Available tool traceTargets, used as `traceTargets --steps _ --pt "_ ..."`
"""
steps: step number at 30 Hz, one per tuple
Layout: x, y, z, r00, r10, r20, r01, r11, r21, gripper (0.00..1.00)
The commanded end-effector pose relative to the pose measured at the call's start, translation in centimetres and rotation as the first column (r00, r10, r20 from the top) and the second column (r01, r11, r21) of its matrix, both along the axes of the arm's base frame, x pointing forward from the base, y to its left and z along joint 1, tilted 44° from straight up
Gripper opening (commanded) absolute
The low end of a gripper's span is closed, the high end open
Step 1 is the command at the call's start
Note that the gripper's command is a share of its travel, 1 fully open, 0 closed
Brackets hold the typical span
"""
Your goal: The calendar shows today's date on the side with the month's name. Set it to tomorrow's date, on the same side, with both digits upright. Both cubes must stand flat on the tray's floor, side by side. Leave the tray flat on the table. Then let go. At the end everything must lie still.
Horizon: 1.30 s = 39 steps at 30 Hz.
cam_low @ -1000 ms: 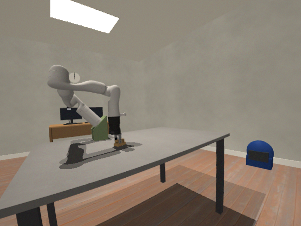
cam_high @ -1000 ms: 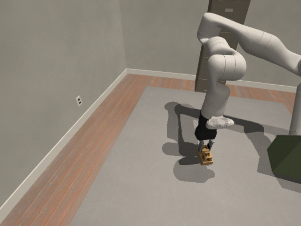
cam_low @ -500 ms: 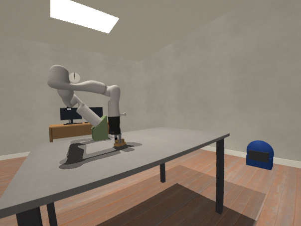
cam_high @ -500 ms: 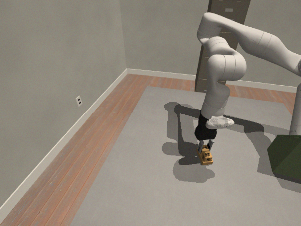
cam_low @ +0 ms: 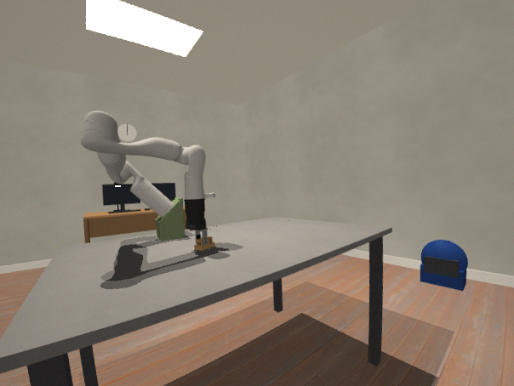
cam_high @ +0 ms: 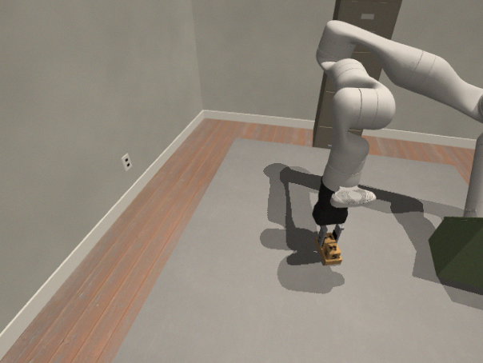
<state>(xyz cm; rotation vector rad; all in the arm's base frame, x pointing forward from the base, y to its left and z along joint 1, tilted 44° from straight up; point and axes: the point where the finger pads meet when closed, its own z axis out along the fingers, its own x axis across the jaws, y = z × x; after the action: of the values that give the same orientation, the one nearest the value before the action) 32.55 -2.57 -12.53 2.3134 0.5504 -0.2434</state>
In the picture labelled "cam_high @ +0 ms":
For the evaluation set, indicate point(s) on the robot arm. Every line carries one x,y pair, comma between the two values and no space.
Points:
354,107

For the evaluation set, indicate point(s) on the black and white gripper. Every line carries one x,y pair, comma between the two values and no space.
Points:
338,190

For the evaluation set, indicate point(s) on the small wooden tray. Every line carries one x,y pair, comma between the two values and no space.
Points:
327,262

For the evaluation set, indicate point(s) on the wooden number cube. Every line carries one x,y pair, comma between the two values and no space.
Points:
332,251
328,239

